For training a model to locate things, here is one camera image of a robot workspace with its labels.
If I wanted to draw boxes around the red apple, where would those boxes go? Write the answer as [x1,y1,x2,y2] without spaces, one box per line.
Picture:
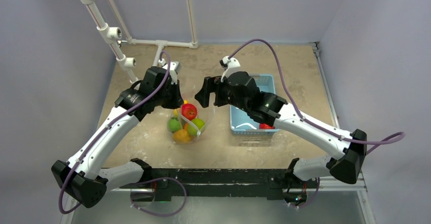
[181,103,198,121]

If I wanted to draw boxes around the clear zip top bag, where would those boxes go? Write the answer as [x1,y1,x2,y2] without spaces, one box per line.
[166,87,215,145]

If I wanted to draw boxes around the green pear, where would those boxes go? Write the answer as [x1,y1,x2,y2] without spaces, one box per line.
[186,118,205,137]

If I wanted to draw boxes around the orange mango fruit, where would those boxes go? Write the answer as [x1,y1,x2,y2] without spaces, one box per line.
[172,129,192,144]

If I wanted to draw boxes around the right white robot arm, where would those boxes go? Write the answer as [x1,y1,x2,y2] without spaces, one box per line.
[195,72,367,187]

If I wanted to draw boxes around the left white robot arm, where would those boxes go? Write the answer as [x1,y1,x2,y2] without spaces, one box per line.
[51,62,183,208]

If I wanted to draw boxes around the light blue plastic basket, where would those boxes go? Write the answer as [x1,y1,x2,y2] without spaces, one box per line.
[229,74,280,136]

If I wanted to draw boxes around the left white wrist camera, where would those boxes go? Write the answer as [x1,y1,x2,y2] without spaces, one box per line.
[158,58,181,84]

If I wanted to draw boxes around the aluminium frame rail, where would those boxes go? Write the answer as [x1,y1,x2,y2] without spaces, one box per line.
[310,42,376,224]

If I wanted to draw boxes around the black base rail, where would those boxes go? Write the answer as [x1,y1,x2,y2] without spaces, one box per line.
[124,168,318,202]

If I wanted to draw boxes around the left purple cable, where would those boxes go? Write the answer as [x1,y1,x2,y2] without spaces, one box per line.
[57,50,188,218]

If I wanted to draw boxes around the white pipe frame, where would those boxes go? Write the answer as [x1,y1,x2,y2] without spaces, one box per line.
[80,0,199,83]

